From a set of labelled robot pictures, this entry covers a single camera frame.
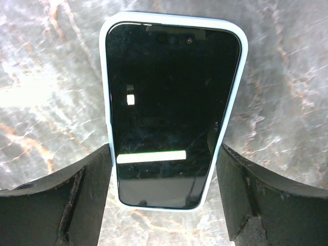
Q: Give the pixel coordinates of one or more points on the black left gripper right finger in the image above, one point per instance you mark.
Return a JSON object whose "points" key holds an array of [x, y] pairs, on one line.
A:
{"points": [[262, 207]]}

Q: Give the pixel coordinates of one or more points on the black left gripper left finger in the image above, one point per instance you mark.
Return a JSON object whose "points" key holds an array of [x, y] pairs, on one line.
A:
{"points": [[63, 208]]}

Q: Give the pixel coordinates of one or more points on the smartphone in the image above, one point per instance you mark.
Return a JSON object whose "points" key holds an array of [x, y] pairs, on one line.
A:
{"points": [[170, 83]]}

